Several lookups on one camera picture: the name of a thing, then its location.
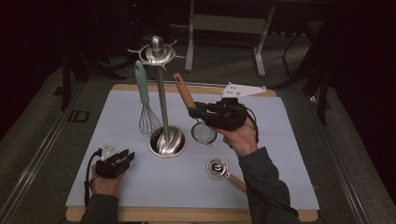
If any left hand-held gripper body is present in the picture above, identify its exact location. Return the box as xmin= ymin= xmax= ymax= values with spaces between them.
xmin=94 ymin=142 xmax=125 ymax=178

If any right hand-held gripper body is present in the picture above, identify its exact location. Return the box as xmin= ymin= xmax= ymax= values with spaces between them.
xmin=205 ymin=82 xmax=267 ymax=131

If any mesh strainer with wooden handle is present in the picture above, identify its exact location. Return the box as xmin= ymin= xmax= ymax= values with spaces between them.
xmin=172 ymin=73 xmax=218 ymax=147

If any steel utensil rack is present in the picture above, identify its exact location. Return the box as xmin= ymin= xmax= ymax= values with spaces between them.
xmin=127 ymin=35 xmax=189 ymax=159

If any steel egg separator wooden handle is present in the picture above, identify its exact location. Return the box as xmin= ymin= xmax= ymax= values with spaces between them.
xmin=205 ymin=158 xmax=247 ymax=194

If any whisk with mint green handle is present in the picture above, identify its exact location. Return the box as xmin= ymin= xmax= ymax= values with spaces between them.
xmin=134 ymin=60 xmax=163 ymax=138

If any person's left hand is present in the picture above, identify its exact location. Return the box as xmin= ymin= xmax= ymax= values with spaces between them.
xmin=89 ymin=170 xmax=127 ymax=198

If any person's right hand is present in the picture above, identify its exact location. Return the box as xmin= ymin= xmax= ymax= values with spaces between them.
xmin=214 ymin=119 xmax=260 ymax=158

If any white table mat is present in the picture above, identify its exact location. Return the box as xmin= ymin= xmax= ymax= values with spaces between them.
xmin=64 ymin=90 xmax=320 ymax=211

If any white metal stand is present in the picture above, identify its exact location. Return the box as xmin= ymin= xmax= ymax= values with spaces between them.
xmin=185 ymin=0 xmax=276 ymax=77

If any black metal stand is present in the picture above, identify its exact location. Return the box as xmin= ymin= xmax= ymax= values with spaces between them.
xmin=269 ymin=21 xmax=332 ymax=125
xmin=60 ymin=52 xmax=127 ymax=111

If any left hand-held gripper cable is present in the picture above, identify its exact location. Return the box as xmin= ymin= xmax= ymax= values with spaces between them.
xmin=83 ymin=149 xmax=103 ymax=208

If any hand-held gripper cable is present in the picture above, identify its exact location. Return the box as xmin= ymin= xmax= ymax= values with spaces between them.
xmin=83 ymin=149 xmax=103 ymax=208
xmin=242 ymin=105 xmax=300 ymax=218

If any right hand-held gripper cable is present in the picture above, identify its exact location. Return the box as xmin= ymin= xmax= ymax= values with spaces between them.
xmin=242 ymin=105 xmax=300 ymax=218

